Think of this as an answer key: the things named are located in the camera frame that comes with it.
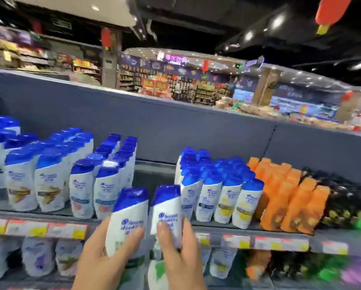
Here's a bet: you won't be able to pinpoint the grey metal shelf unit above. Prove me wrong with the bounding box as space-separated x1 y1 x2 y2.
0 68 361 290

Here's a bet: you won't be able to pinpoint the group of purple bottles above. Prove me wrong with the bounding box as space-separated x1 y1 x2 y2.
340 257 361 288

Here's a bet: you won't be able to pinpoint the grey store pillar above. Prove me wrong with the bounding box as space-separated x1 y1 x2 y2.
101 30 122 89

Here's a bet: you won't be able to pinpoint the person's right hand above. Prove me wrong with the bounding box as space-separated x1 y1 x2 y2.
156 217 207 290

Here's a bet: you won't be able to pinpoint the cluster of black bottles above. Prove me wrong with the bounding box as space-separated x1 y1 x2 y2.
302 168 361 230

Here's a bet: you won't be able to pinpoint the person's left hand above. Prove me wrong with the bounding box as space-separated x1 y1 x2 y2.
72 217 145 290

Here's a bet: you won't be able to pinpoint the large red hanging lantern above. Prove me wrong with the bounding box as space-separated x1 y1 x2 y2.
314 0 355 35

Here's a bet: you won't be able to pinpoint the cluster of orange bottles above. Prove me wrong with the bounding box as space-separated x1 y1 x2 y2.
247 157 331 235

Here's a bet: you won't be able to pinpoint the group of bright green bottles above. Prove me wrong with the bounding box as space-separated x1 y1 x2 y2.
316 256 351 282

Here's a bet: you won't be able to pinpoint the row of shelf price tags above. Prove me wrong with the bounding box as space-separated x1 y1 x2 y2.
0 217 349 256

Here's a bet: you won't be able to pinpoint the background shelves of goods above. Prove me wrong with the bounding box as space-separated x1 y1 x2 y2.
0 23 102 85
118 53 233 105

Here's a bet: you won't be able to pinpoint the tan store pillar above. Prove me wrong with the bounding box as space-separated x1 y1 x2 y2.
252 69 282 107

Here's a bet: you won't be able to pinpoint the white shampoo bottle blue cap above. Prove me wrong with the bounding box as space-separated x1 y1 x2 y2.
105 187 149 259
150 184 183 250

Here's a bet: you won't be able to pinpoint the group of dark bottles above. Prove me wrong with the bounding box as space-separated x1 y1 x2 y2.
270 252 320 280

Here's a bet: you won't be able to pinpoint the display of packaged food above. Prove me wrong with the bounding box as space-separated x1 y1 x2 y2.
214 96 361 133

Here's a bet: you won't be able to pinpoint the row of white assorted-label bottles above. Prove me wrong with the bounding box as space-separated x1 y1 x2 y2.
0 234 238 290

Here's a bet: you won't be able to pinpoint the cluster of blue-capped shampoo bottles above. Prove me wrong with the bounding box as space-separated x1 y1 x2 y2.
0 116 138 221
174 147 265 230

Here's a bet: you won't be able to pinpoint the orange bottle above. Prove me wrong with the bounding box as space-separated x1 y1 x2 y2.
245 250 272 282

